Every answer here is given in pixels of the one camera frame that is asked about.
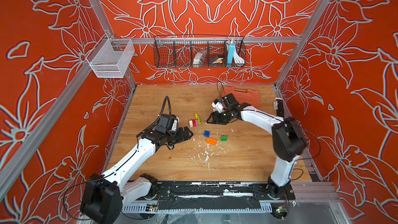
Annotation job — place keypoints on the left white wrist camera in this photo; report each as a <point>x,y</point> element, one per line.
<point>174,125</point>

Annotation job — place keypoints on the silver packet in basket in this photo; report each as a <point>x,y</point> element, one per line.
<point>199,59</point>

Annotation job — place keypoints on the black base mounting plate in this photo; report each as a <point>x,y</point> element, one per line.
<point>211,196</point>

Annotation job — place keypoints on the orange long lego brick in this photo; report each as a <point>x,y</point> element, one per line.
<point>211,141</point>

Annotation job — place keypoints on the black wire wall basket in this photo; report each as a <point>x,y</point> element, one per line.
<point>178,51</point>

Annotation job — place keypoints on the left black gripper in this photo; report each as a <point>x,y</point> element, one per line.
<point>181,137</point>

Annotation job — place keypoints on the clear plastic wall bin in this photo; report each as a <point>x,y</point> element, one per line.
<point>111,61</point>

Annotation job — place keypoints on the light blue box in basket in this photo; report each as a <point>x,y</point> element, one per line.
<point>230,56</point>

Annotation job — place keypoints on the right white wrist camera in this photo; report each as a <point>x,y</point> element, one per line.
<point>218,106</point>

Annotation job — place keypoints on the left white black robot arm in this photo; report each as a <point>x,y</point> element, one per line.
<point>106,194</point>

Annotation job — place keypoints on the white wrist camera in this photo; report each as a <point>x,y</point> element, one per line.
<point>174,125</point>
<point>218,106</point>

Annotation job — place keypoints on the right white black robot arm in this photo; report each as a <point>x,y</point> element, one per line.
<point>288,140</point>

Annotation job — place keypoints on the orange plastic tool case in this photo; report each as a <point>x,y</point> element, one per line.
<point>249,96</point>

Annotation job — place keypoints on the black handheld scraper tool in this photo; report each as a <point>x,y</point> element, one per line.
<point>279,107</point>

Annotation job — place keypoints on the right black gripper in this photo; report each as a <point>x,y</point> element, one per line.
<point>215,120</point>

